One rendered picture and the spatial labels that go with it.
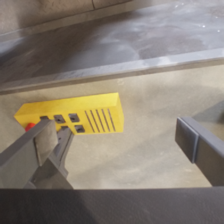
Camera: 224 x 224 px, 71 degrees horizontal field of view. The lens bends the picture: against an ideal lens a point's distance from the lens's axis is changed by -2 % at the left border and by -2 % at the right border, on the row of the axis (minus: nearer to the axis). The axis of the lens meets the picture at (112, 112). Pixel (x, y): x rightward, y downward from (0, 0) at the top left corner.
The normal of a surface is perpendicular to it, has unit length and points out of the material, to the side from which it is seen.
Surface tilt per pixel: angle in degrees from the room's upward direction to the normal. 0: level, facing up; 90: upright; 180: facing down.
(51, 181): 90
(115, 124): 0
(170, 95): 0
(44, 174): 90
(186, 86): 0
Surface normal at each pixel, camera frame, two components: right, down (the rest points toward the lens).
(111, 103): -0.22, -0.75
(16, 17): -0.12, 0.66
